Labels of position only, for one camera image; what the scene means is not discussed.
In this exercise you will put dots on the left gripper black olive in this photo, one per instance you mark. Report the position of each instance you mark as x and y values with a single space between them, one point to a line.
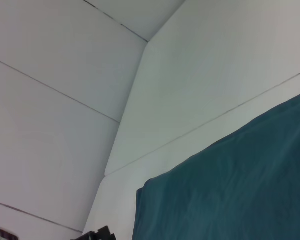
88 236

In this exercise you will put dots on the teal blue shirt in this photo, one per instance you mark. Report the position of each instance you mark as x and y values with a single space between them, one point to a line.
227 180

